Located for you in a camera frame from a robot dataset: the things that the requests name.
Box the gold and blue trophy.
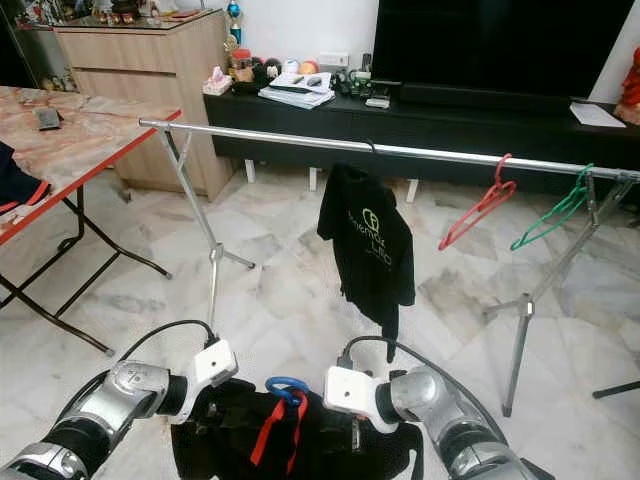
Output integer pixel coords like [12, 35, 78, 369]
[226, 0, 245, 45]

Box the red-edged folding table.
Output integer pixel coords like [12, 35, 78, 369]
[0, 87, 183, 356]

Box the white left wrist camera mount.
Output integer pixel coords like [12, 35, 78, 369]
[170, 338, 239, 422]

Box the stack of papers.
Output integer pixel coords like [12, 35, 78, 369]
[258, 72, 336, 110]

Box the light wooden cabinet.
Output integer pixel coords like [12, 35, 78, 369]
[55, 10, 236, 201]

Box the red plastic hanger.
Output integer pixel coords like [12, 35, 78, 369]
[438, 153, 518, 252]

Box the green plastic hanger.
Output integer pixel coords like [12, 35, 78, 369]
[510, 164, 596, 252]

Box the red-lidded jar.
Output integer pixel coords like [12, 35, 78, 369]
[228, 49, 254, 84]

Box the silver metal clothes rack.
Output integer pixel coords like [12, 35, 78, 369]
[140, 118, 640, 418]

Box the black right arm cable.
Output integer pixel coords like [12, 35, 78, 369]
[338, 335, 511, 431]

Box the black folding chair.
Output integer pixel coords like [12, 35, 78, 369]
[592, 380, 640, 399]

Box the black printed t-shirt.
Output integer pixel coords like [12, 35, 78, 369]
[317, 163, 417, 364]

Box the black television console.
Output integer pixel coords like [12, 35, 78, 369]
[203, 92, 640, 196]

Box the white paper sheet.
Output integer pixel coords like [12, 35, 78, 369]
[570, 101, 628, 128]

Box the black flat television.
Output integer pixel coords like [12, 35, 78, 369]
[370, 0, 632, 99]

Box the navy jacket with red trim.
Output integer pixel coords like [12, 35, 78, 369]
[0, 143, 51, 217]

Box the blue plastic hanger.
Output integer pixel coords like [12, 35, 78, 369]
[266, 376, 311, 407]

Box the black garment with red trim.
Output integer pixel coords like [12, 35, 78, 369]
[170, 380, 427, 480]

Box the black soundbar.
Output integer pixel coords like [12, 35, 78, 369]
[398, 82, 577, 117]

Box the dark wallet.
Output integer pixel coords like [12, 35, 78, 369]
[35, 108, 64, 132]

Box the pink tissue box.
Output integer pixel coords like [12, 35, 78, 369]
[203, 67, 234, 96]

